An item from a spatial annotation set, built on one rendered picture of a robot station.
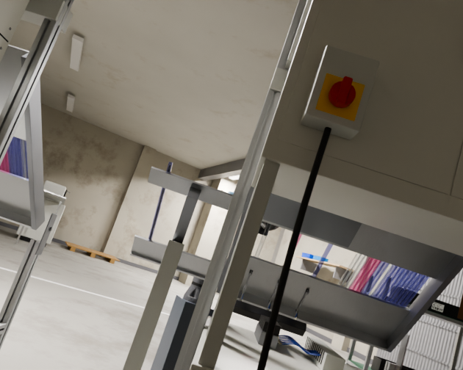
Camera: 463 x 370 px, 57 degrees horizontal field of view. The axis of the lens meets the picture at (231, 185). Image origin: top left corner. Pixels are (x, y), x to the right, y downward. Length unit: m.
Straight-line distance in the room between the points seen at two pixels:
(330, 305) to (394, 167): 0.95
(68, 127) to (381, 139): 9.85
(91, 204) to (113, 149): 1.39
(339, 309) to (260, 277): 0.32
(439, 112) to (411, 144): 0.09
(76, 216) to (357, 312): 9.04
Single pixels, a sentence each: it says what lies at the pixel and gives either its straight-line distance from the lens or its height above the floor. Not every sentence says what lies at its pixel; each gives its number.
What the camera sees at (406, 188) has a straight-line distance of 0.84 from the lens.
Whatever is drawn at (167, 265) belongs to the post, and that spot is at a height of 0.72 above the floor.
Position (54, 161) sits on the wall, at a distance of 10.36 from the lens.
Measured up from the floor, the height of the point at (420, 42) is 1.31.
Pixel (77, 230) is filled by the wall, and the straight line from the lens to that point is 10.34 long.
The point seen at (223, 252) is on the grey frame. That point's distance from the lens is 1.17.
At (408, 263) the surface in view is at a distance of 1.53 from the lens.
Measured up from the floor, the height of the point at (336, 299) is 0.80.
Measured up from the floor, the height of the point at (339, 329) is 0.69.
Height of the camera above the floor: 0.80
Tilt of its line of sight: 10 degrees up
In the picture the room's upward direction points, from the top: 19 degrees clockwise
